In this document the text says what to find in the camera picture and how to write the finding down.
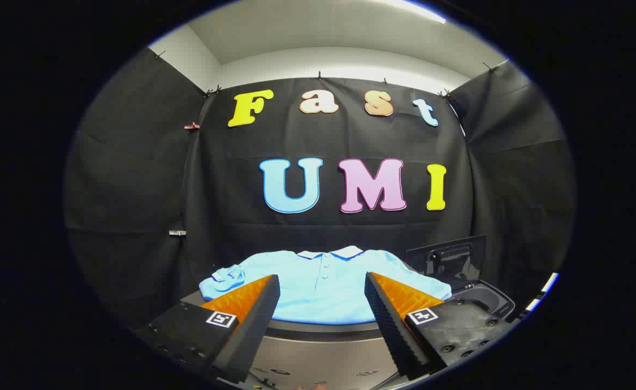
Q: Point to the dark transparent washing machine lid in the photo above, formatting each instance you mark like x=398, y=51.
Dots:
x=442, y=260

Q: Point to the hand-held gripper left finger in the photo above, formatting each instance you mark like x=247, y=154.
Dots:
x=253, y=330

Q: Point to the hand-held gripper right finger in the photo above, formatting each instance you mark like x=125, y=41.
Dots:
x=391, y=330

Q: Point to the silver clip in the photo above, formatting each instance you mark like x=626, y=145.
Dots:
x=177, y=233

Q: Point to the light blue polo shirt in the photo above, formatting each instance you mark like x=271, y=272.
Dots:
x=323, y=300

